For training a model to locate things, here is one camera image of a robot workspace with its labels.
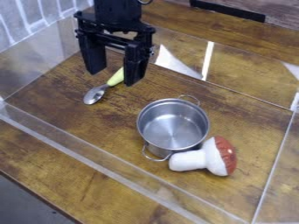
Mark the black bar in background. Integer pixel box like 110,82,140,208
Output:
190,0,267,23

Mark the green handled metal spoon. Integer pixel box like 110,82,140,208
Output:
83,68,124,105

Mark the clear acrylic enclosure wall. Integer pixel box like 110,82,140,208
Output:
0,0,299,224

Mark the plush red white mushroom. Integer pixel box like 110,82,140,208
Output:
168,136,238,176

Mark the small steel pot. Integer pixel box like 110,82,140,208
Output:
136,94,211,162

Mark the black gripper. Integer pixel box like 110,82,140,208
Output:
74,0,155,87

